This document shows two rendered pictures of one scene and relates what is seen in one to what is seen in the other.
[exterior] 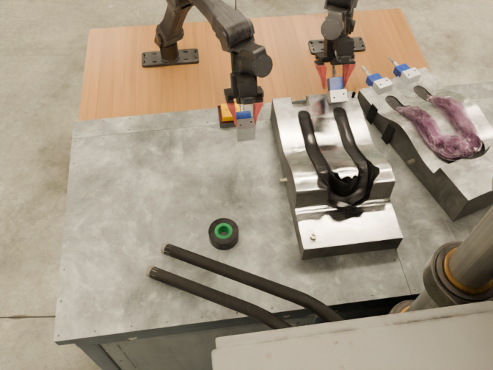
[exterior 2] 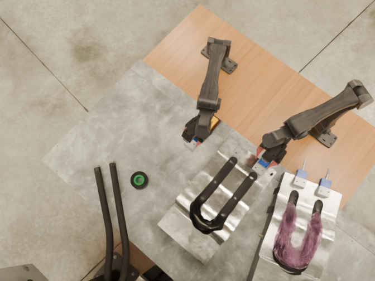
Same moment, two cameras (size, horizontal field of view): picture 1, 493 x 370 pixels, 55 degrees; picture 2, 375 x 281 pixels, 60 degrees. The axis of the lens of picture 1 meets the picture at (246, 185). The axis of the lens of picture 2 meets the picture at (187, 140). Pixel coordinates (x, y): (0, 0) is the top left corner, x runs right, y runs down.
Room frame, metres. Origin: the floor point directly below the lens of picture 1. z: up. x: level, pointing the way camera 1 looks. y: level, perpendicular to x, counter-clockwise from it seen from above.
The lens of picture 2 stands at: (0.61, -0.29, 2.27)
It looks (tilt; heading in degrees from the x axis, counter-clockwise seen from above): 73 degrees down; 50
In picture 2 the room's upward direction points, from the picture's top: 3 degrees counter-clockwise
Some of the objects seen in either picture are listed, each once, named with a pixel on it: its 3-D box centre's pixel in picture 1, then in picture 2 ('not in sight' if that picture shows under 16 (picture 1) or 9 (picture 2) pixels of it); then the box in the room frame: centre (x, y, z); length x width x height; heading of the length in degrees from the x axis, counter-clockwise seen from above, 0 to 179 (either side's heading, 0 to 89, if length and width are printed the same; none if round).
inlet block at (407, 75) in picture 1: (400, 70); (325, 182); (1.20, -0.51, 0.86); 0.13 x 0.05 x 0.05; 25
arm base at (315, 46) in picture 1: (338, 37); (318, 127); (1.39, -0.32, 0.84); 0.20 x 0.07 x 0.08; 97
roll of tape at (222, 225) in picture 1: (224, 233); (139, 180); (0.60, 0.06, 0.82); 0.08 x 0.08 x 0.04
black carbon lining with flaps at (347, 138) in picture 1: (336, 147); (222, 195); (0.82, -0.25, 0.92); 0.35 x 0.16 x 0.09; 8
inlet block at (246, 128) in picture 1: (243, 117); (197, 136); (0.92, 0.01, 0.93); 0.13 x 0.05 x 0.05; 8
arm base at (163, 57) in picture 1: (169, 50); (219, 54); (1.31, 0.27, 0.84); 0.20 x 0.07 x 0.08; 97
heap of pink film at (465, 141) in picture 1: (443, 121); (298, 236); (0.94, -0.57, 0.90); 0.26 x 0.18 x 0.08; 25
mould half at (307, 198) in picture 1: (331, 163); (217, 198); (0.80, -0.24, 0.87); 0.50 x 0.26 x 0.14; 8
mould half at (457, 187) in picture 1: (441, 131); (297, 237); (0.94, -0.58, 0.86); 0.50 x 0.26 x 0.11; 25
